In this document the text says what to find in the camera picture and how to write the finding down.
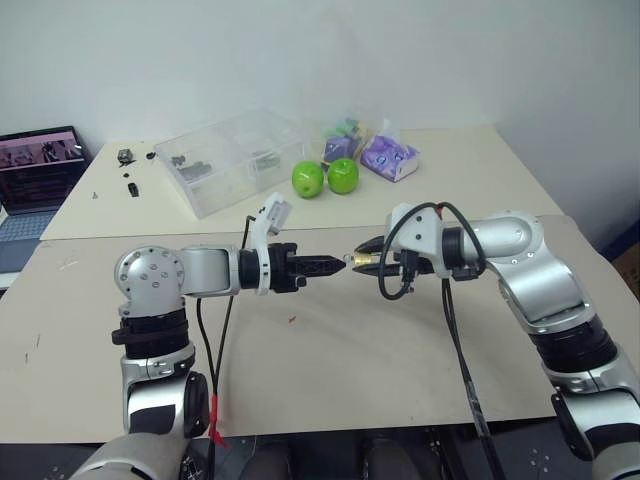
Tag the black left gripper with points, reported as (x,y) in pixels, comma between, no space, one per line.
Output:
(281,269)

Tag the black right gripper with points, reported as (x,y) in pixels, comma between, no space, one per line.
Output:
(417,264)

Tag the brass padlock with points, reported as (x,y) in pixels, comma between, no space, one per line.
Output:
(364,259)

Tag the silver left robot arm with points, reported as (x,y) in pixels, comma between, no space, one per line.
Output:
(200,270)

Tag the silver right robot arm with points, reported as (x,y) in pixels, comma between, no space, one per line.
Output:
(530,280)

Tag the green apple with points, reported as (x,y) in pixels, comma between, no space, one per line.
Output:
(306,179)
(343,175)

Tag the clear bag of purple items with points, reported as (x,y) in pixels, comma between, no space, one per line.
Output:
(387,157)

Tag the clear bag of mixed toys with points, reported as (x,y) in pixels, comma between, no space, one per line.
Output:
(345,142)

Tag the clear plastic organizer box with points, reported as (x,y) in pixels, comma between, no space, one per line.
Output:
(235,160)

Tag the small black block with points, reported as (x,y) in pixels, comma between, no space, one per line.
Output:
(133,190)

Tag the small black metal part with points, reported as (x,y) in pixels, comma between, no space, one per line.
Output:
(126,156)

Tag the cardboard box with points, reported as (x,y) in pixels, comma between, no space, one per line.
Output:
(629,275)

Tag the open laptop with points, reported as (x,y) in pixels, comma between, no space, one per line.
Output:
(35,170)

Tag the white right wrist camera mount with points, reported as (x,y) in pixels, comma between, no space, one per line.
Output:
(420,235)

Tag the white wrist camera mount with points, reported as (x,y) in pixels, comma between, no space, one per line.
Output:
(420,235)
(273,212)

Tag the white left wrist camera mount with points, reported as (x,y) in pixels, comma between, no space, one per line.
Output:
(273,212)

